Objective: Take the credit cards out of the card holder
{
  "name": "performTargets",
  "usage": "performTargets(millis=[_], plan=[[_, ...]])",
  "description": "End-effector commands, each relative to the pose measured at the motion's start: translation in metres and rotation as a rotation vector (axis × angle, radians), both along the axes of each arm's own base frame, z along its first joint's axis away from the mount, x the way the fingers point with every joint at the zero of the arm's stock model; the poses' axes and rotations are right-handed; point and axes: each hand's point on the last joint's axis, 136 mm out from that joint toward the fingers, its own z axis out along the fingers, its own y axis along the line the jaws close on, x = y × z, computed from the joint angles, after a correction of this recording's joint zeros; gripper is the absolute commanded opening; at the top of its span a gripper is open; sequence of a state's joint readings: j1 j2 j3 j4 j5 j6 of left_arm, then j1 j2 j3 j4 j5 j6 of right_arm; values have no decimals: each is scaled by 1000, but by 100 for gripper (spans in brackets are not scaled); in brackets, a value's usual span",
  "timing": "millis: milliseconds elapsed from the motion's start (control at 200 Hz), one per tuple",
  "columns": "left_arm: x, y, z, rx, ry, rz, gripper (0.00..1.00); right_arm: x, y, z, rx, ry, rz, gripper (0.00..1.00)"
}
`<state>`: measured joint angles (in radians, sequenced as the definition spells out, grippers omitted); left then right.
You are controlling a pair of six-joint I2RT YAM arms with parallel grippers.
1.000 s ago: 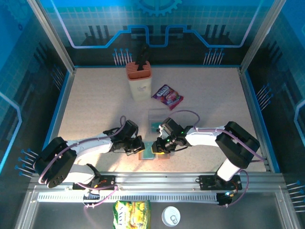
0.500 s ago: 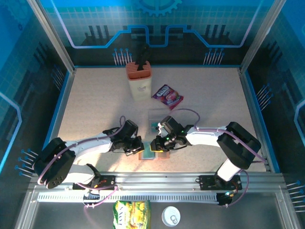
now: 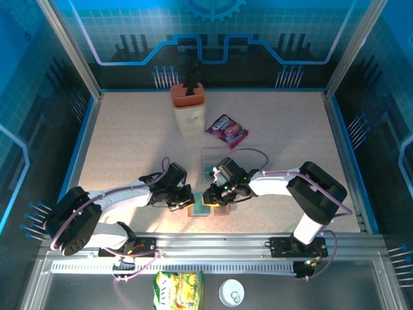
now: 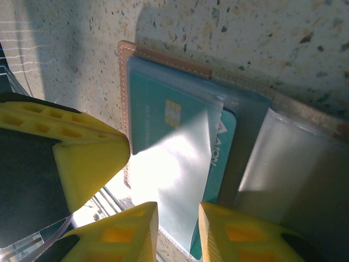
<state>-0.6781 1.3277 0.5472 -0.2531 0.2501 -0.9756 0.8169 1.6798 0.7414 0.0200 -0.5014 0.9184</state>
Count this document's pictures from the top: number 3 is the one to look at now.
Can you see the yellow card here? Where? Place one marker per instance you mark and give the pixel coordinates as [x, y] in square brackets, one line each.
[209, 204]

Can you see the orange card holder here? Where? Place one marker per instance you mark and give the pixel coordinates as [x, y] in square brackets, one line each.
[222, 211]

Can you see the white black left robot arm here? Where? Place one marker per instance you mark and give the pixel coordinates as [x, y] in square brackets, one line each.
[129, 197]

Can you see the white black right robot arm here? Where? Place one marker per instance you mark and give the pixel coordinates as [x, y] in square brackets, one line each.
[274, 187]

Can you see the clear plastic tray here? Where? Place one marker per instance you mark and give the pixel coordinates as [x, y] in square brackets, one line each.
[211, 155]

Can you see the purple candy bag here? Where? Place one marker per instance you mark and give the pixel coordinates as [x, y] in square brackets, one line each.
[227, 130]

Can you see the beige knife block orange top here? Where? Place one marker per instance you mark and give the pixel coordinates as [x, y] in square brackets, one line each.
[190, 119]

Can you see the yellow green snack bag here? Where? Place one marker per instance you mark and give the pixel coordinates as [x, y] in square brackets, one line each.
[177, 290]

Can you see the white tin can lid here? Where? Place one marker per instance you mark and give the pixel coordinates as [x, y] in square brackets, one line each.
[227, 289]

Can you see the aluminium mounting rail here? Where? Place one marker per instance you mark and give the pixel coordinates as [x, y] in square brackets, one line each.
[209, 245]

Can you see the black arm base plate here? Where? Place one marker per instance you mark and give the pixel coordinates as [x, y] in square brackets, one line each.
[277, 248]
[146, 245]

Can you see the aluminium side rail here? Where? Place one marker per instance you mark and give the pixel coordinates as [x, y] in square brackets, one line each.
[84, 145]
[342, 145]

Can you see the aluminium frame post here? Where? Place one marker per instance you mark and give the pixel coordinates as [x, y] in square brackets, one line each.
[355, 48]
[71, 48]

